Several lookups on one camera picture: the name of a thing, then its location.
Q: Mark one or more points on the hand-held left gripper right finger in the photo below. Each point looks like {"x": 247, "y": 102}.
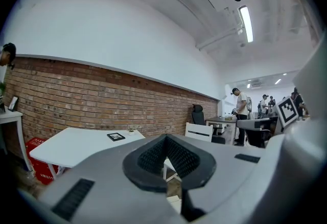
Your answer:
{"x": 230, "y": 179}

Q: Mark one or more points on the white wooden chair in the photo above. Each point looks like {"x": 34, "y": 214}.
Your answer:
{"x": 199, "y": 131}

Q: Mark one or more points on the small potted plant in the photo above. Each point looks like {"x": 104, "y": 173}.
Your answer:
{"x": 132, "y": 129}
{"x": 2, "y": 93}

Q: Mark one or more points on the person's right forearm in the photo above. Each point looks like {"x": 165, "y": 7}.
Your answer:
{"x": 315, "y": 85}

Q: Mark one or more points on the black picture frame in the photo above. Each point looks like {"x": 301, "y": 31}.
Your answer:
{"x": 116, "y": 136}
{"x": 12, "y": 103}

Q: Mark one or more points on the dark table with white legs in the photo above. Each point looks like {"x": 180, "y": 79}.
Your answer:
{"x": 219, "y": 119}

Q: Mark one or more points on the red fire equipment box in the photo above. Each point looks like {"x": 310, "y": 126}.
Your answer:
{"x": 38, "y": 146}

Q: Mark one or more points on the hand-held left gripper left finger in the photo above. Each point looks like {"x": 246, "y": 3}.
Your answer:
{"x": 107, "y": 179}

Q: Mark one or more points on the white desk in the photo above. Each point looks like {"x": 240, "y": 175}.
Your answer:
{"x": 10, "y": 117}

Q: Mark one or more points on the long ceiling lamp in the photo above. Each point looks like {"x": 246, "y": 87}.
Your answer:
{"x": 246, "y": 24}

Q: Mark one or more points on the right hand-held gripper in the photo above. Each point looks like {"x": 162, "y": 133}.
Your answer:
{"x": 288, "y": 110}

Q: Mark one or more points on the black office chair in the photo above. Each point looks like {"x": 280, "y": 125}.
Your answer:
{"x": 198, "y": 115}

